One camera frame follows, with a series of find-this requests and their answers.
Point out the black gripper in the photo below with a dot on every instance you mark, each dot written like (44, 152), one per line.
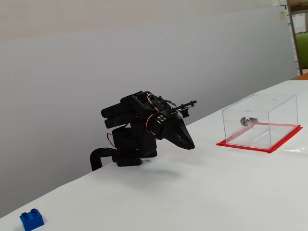
(173, 128)

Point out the blue lego brick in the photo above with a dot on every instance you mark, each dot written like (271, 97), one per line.
(31, 220)

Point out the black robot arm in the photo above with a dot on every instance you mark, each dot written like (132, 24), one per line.
(130, 115)

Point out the transparent plastic box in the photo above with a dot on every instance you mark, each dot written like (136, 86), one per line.
(260, 134)

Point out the white table cover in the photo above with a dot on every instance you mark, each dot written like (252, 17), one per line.
(192, 192)

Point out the silver cylinder lock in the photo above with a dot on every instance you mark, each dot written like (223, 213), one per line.
(247, 121)

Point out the black table clamp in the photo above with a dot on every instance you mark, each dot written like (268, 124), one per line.
(95, 156)

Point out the wooden table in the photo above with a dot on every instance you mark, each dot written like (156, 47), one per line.
(300, 77)

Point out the green chair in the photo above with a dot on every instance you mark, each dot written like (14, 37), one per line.
(302, 50)

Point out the tan sticky note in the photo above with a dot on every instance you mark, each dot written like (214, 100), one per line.
(282, 15)

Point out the white paper sheet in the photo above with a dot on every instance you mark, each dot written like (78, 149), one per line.
(299, 22)

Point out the white paper label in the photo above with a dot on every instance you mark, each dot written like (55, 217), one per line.
(279, 3)

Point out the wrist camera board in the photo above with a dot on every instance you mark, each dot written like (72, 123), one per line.
(185, 106)

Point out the red tape frame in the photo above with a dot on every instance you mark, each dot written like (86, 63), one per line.
(243, 146)

